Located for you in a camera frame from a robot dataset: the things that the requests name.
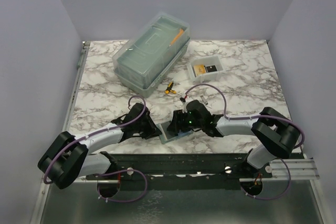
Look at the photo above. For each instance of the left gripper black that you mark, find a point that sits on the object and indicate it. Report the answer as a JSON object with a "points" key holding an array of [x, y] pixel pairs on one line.
{"points": [[153, 130]]}

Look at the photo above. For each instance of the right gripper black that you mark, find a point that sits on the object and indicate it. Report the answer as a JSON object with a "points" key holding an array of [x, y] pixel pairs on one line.
{"points": [[178, 116]]}

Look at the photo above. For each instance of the green leather card holder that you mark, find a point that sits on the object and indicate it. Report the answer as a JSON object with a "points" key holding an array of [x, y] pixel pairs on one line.
{"points": [[177, 135]]}

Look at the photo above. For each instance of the white card tray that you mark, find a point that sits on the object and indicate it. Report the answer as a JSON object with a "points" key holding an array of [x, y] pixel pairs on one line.
{"points": [[206, 61]]}

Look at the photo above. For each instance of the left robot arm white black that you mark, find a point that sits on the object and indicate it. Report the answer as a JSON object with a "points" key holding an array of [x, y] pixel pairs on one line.
{"points": [[63, 161]]}

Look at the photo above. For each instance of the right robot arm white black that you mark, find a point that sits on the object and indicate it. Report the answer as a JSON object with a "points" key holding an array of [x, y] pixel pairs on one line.
{"points": [[277, 134]]}

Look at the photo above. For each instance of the stack of cards in tray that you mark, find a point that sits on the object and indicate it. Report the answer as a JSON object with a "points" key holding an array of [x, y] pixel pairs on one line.
{"points": [[199, 70]]}

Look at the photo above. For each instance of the black VIP card in tray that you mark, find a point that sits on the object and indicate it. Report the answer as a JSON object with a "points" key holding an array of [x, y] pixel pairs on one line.
{"points": [[211, 68]]}

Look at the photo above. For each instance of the small metal clip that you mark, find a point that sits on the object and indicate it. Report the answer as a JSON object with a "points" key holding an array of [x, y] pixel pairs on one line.
{"points": [[204, 100]]}

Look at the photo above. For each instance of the yellow black small screwdriver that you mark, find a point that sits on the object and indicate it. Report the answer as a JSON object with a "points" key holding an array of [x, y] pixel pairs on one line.
{"points": [[169, 88]]}

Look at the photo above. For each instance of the clear plastic storage box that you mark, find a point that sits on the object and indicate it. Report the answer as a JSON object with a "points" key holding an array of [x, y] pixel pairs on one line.
{"points": [[144, 61]]}

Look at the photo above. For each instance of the orange tool inside box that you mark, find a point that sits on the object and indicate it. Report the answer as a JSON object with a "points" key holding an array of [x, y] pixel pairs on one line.
{"points": [[180, 33]]}

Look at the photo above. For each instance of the black front mounting rail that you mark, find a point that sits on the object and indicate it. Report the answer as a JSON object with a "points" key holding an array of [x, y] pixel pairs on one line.
{"points": [[189, 171]]}

